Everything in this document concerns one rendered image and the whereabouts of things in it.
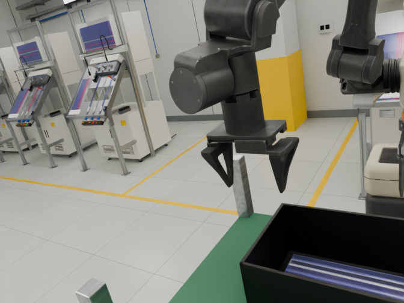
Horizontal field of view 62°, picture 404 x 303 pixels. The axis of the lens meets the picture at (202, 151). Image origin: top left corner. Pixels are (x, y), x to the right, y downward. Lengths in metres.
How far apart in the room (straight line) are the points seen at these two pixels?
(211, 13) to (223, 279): 0.45
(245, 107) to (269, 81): 3.71
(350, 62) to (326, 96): 3.73
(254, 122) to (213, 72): 0.10
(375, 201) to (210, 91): 1.08
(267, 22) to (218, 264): 0.46
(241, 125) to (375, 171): 0.93
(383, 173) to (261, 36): 0.98
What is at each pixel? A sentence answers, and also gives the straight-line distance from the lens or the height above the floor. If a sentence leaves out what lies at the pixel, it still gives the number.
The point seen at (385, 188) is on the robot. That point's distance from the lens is 1.36.
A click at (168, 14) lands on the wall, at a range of 5.41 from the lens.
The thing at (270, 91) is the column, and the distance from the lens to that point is 4.18.
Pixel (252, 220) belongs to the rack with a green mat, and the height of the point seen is 0.95.
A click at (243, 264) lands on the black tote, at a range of 0.50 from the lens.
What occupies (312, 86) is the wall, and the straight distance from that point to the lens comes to 4.58.
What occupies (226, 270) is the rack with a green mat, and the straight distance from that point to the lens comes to 0.67.
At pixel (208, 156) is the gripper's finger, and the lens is 0.50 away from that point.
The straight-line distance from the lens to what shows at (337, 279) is 0.57.
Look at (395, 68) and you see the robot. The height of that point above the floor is 1.20.
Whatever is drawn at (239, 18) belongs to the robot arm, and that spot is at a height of 1.38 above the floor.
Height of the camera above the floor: 1.38
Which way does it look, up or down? 20 degrees down
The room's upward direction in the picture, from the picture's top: 12 degrees counter-clockwise
